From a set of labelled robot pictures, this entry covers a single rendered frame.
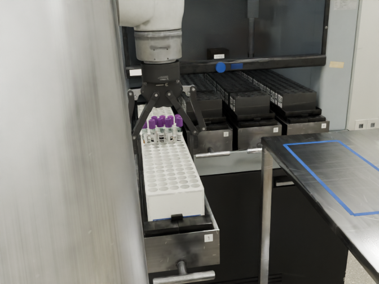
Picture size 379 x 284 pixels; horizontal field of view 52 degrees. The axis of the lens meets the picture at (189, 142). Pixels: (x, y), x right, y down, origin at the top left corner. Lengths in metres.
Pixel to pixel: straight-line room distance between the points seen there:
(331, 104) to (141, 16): 0.80
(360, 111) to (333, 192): 2.02
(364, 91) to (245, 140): 1.67
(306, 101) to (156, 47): 0.68
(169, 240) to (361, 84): 2.21
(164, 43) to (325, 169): 0.43
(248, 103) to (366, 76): 1.59
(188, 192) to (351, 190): 0.32
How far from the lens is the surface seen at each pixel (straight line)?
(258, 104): 1.23
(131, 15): 0.72
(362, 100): 2.75
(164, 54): 0.73
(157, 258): 0.68
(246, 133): 1.16
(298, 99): 1.27
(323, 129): 1.25
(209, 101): 1.19
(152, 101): 0.77
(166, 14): 0.72
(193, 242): 0.67
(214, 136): 1.14
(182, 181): 0.70
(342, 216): 0.71
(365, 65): 2.70
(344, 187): 0.81
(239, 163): 1.19
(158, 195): 0.66
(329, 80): 1.32
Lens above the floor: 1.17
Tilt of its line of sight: 20 degrees down
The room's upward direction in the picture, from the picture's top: 2 degrees counter-clockwise
